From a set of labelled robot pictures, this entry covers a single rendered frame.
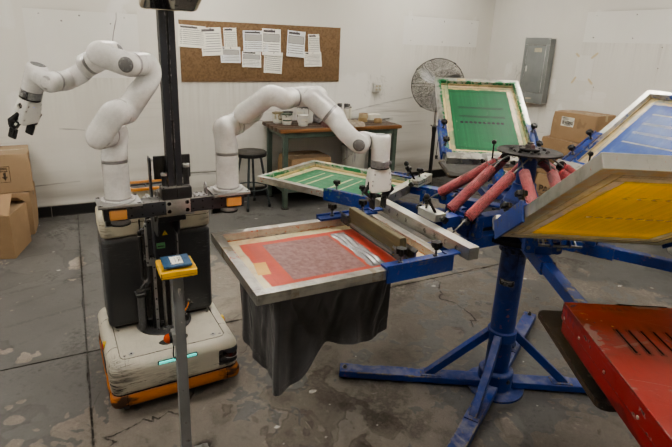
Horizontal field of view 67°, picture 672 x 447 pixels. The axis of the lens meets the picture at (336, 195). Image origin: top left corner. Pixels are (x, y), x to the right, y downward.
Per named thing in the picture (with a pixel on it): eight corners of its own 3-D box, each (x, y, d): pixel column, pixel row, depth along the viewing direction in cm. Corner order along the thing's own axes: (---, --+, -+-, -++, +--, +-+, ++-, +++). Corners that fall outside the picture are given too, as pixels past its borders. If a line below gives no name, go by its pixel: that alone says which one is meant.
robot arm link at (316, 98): (268, 101, 199) (279, 97, 213) (308, 136, 200) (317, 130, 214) (292, 69, 194) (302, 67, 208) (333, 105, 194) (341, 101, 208)
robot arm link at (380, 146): (351, 133, 196) (355, 129, 205) (350, 159, 199) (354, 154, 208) (390, 135, 193) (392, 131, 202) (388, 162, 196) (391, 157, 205)
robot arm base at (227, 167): (207, 184, 223) (206, 150, 218) (235, 182, 229) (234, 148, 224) (217, 194, 210) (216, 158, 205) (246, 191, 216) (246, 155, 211)
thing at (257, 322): (274, 400, 181) (274, 292, 169) (237, 336, 219) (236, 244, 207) (282, 397, 183) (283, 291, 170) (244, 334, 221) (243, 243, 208)
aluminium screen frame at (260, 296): (256, 306, 159) (256, 295, 158) (211, 241, 209) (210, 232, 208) (451, 266, 194) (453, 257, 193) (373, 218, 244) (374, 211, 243)
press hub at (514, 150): (492, 418, 251) (533, 153, 212) (442, 373, 284) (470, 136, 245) (547, 396, 268) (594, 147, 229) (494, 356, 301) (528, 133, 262)
